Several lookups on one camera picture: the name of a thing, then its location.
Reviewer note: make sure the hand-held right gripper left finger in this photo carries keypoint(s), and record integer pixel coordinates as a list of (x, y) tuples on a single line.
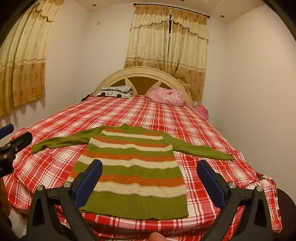
[(92, 179)]

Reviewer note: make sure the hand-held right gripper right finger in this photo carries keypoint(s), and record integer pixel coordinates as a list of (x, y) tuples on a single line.
[(212, 180)]

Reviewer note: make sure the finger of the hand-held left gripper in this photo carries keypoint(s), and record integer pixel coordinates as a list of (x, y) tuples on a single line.
[(6, 130), (22, 140)]

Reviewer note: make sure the green orange striped sweater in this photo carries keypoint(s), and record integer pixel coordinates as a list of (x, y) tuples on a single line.
[(134, 171)]

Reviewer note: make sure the person's left forearm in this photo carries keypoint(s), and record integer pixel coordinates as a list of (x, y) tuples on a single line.
[(3, 197)]

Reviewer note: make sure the person's right hand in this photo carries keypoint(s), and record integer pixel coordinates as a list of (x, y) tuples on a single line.
[(157, 237)]

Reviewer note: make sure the red plaid bed sheet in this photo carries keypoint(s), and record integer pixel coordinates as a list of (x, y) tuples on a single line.
[(208, 143)]

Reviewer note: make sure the wide beige floral curtain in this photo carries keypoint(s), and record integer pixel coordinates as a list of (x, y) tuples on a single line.
[(25, 64)]

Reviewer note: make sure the small pink cloth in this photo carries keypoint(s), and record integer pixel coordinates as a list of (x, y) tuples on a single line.
[(203, 111)]

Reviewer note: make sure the dark cloth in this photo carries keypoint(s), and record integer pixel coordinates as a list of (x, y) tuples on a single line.
[(87, 97)]

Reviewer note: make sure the dark round furniture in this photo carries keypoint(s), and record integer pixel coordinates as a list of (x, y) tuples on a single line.
[(286, 208)]

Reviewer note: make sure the grey white patterned pillow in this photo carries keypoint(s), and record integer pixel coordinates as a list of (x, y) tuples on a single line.
[(114, 91)]

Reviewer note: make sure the pink pillow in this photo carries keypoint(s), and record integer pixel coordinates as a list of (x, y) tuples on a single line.
[(166, 96)]

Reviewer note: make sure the cream wooden headboard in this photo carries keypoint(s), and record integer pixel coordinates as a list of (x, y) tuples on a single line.
[(141, 75)]

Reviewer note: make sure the beige floral curtain panel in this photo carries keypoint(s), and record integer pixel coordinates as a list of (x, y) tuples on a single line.
[(189, 53), (148, 39)]

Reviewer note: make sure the dark curtain rod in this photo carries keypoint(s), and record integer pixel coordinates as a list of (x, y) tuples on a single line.
[(185, 9)]

